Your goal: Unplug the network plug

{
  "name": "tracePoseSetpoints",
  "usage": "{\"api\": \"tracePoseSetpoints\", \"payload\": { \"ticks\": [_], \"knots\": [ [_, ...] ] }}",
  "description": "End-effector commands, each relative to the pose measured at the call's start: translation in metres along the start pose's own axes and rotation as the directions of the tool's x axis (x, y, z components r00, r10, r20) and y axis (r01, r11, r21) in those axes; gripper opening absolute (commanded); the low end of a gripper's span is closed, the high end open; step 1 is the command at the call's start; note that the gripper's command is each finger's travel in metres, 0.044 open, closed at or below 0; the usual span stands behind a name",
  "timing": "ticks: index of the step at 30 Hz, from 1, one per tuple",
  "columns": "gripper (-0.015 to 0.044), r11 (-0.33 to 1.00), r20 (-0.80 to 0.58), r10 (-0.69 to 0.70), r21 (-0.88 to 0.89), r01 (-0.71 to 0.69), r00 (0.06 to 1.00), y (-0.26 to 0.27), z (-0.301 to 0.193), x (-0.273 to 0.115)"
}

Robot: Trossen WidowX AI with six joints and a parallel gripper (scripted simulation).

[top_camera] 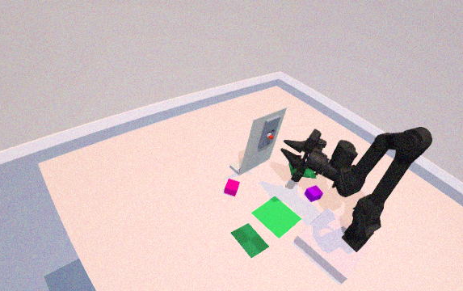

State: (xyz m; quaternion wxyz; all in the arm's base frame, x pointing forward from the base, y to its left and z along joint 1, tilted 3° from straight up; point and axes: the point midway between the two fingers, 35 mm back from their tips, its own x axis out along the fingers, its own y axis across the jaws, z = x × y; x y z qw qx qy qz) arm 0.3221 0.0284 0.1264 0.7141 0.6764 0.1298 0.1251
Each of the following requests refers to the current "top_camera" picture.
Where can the magenta cube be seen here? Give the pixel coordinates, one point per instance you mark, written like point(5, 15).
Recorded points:
point(231, 187)

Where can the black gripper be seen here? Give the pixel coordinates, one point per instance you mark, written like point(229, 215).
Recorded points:
point(314, 161)

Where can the purple cube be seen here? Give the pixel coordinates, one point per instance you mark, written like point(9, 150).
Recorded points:
point(313, 193)

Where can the green square mat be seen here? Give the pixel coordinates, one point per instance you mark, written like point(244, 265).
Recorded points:
point(276, 216)

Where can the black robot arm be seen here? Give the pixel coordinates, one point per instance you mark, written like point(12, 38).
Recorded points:
point(349, 179)

